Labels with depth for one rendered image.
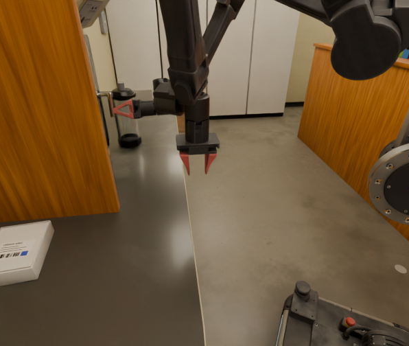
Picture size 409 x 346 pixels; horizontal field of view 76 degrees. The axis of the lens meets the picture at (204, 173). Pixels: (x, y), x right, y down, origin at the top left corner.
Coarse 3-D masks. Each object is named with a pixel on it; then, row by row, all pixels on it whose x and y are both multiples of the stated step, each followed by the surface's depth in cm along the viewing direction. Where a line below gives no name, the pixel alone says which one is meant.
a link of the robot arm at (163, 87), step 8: (160, 88) 59; (168, 88) 58; (176, 88) 51; (184, 88) 50; (200, 88) 56; (160, 96) 59; (168, 96) 58; (176, 96) 53; (184, 96) 52; (192, 96) 53; (160, 104) 60; (168, 104) 59; (176, 104) 59; (184, 104) 55; (192, 104) 54; (160, 112) 62; (168, 112) 61; (176, 112) 60; (184, 112) 63
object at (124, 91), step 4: (120, 84) 105; (120, 88) 106; (124, 88) 107; (128, 88) 110; (112, 92) 106; (116, 92) 105; (120, 92) 105; (124, 92) 105; (128, 92) 106; (132, 92) 108
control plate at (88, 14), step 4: (88, 0) 61; (92, 0) 65; (84, 4) 61; (88, 4) 64; (92, 4) 67; (96, 4) 71; (100, 4) 76; (84, 8) 64; (88, 8) 66; (96, 8) 75; (80, 12) 63; (84, 12) 66; (88, 12) 69; (92, 12) 74; (80, 16) 66; (88, 16) 73; (92, 16) 77; (84, 24) 76
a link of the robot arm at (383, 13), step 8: (376, 0) 33; (384, 0) 33; (392, 0) 33; (400, 0) 30; (408, 0) 30; (376, 8) 32; (384, 8) 32; (392, 8) 31; (400, 8) 30; (408, 8) 29; (384, 16) 31; (392, 16) 31; (400, 16) 30; (408, 16) 30; (400, 24) 31; (408, 24) 31; (408, 32) 31; (408, 40) 32
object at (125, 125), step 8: (120, 96) 104; (128, 96) 105; (120, 104) 106; (128, 112) 109; (120, 120) 110; (128, 120) 110; (136, 120) 114; (120, 128) 112; (128, 128) 112; (136, 128) 115; (120, 136) 114; (128, 136) 114; (136, 136) 116
